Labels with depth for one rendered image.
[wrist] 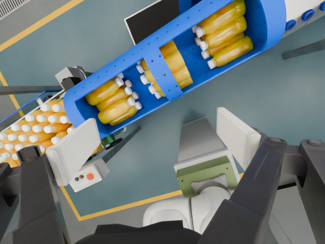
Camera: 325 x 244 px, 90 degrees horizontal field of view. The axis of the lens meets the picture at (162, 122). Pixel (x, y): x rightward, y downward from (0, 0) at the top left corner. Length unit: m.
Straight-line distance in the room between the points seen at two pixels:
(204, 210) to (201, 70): 0.62
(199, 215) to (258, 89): 1.53
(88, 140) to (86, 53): 2.04
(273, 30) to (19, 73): 2.63
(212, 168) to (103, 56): 1.68
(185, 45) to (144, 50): 0.29
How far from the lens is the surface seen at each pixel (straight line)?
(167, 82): 0.63
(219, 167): 0.87
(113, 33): 2.08
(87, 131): 0.17
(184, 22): 0.67
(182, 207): 0.76
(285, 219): 2.03
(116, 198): 2.55
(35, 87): 1.41
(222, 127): 0.17
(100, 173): 1.01
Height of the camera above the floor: 1.84
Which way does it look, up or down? 75 degrees down
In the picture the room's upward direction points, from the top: 148 degrees counter-clockwise
